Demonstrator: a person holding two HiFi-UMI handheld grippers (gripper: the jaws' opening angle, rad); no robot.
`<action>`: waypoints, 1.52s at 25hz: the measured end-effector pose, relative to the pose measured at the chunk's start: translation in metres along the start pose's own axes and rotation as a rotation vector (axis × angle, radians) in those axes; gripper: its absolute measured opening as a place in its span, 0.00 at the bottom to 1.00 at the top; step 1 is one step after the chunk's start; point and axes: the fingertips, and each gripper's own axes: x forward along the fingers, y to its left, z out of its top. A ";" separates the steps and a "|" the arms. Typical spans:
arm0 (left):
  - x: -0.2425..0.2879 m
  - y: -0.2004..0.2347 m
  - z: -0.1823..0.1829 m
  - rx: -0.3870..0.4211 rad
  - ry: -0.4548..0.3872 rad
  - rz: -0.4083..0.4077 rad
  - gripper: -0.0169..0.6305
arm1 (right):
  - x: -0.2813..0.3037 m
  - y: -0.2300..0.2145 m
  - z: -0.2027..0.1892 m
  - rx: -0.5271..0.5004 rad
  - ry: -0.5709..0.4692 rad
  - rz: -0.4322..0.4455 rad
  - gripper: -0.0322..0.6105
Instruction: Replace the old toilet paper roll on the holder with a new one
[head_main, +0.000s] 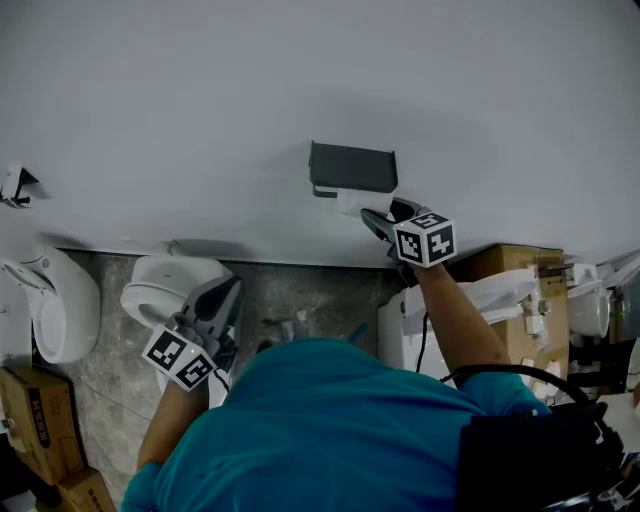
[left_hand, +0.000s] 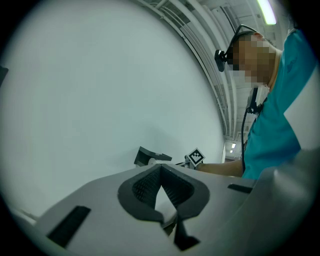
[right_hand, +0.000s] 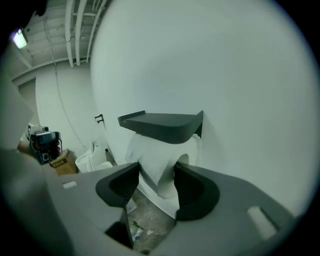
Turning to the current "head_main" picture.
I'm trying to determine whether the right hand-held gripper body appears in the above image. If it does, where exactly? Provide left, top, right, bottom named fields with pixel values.
left=385, top=212, right=458, bottom=289

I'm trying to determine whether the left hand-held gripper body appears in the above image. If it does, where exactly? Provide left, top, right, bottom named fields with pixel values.
left=142, top=312, right=241, bottom=392

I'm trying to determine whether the person's left forearm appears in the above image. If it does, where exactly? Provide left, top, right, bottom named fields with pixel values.
left=137, top=379, right=211, bottom=471

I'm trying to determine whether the person's right forearm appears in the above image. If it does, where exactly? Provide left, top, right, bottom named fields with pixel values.
left=414, top=259, right=511, bottom=371

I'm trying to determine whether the white egg-shaped toilet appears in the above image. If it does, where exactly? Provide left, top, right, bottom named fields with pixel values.
left=0, top=244, right=102, bottom=365

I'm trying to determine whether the large cardboard box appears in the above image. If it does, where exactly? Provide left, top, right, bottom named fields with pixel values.
left=447, top=243, right=571, bottom=401

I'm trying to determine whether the printed cardboard box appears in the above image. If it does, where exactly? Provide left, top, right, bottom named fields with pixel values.
left=34, top=467, right=119, bottom=512
left=0, top=365, right=86, bottom=486

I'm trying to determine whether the person in teal shirt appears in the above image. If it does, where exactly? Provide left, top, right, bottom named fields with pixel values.
left=119, top=337, right=554, bottom=512

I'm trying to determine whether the white tissue wad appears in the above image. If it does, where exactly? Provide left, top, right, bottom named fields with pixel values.
left=530, top=359, right=562, bottom=397

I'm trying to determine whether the black waist pack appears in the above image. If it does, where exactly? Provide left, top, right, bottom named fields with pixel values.
left=457, top=402, right=640, bottom=512

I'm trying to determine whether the black wall paper holder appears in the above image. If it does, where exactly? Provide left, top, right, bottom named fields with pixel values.
left=0, top=167, right=40, bottom=209
left=308, top=140, right=399, bottom=199

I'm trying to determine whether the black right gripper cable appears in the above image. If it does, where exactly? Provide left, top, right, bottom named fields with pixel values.
left=414, top=312, right=431, bottom=374

